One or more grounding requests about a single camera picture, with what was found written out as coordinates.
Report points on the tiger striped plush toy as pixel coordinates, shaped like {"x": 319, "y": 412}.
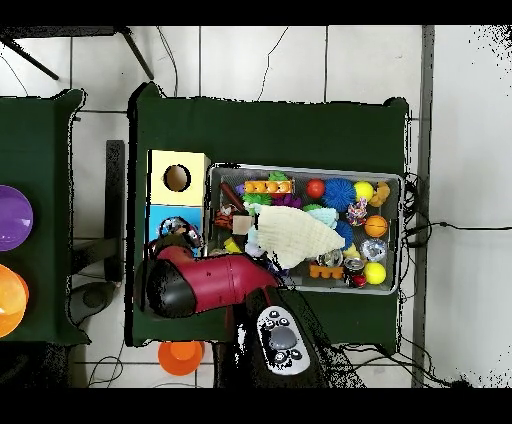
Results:
{"x": 224, "y": 218}

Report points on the plain wooden cube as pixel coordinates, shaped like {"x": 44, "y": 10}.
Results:
{"x": 242, "y": 224}

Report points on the orange toy basketball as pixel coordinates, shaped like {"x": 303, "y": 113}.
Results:
{"x": 376, "y": 226}

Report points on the black metal frame legs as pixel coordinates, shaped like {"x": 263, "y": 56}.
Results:
{"x": 138, "y": 56}

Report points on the cream knitted cloth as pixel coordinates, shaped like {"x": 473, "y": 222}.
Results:
{"x": 296, "y": 236}

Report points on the orange plastic cup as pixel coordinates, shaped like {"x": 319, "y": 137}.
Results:
{"x": 180, "y": 358}

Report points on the mint knitted cloth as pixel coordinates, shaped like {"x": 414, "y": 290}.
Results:
{"x": 326, "y": 218}

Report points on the silver mesh bin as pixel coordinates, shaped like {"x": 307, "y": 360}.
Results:
{"x": 304, "y": 172}

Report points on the wooden box with three holes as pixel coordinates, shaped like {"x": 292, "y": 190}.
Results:
{"x": 196, "y": 192}

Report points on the crushed red drink can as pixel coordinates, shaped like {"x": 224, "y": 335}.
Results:
{"x": 354, "y": 266}

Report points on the yellow smooth ball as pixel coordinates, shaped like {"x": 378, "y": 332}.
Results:
{"x": 363, "y": 191}

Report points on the purple plastic plate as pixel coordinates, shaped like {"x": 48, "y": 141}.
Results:
{"x": 14, "y": 218}

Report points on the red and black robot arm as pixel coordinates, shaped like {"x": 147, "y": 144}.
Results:
{"x": 232, "y": 276}

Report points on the dark green table cloth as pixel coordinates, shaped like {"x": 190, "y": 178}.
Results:
{"x": 40, "y": 160}
{"x": 260, "y": 132}

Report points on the blue spiky rubber ball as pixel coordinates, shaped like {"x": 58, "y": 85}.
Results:
{"x": 338, "y": 194}

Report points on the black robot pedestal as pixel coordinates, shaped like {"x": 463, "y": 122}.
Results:
{"x": 224, "y": 368}

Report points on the orange plastic bowl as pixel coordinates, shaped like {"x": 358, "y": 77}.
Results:
{"x": 10, "y": 300}

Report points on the orange toy building block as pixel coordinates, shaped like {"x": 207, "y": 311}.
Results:
{"x": 268, "y": 187}

